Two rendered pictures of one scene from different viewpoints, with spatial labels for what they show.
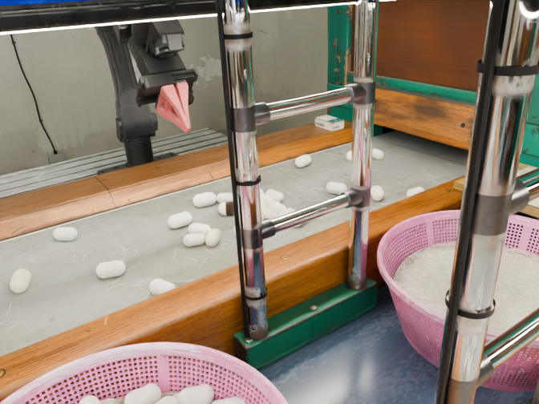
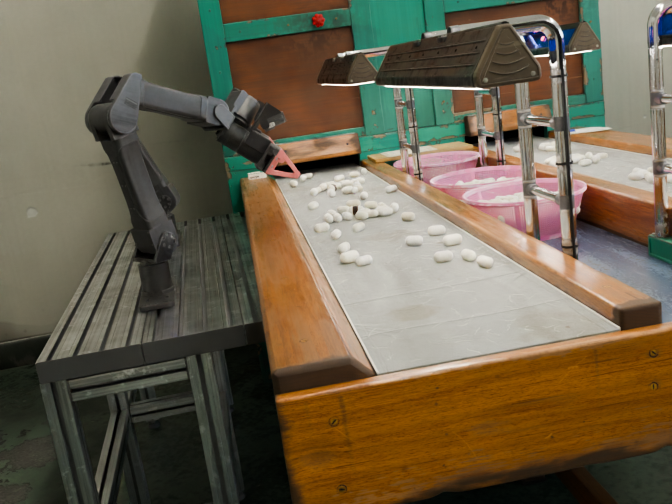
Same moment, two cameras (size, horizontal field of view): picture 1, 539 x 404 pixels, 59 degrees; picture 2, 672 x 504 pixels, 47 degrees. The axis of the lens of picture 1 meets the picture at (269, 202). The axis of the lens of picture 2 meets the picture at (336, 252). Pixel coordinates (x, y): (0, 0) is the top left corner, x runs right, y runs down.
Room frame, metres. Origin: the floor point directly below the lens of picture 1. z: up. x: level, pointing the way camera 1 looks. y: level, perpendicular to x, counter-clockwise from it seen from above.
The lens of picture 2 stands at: (-0.31, 2.03, 1.09)
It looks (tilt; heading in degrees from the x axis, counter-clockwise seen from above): 13 degrees down; 297
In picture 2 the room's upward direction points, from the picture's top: 8 degrees counter-clockwise
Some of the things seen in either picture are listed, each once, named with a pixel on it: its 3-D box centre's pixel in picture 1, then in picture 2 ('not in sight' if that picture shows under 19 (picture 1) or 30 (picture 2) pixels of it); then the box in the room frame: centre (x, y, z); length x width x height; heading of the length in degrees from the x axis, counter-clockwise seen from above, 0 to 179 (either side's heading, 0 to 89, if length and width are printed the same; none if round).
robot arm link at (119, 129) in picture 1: (136, 127); (164, 204); (1.08, 0.30, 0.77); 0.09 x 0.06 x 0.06; 117
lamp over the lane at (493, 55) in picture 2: not in sight; (436, 60); (0.07, 0.85, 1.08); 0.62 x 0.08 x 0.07; 123
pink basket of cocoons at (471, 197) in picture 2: not in sight; (524, 210); (0.06, 0.35, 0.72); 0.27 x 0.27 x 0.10
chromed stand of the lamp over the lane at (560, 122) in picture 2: not in sight; (497, 166); (0.00, 0.81, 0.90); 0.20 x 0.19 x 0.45; 123
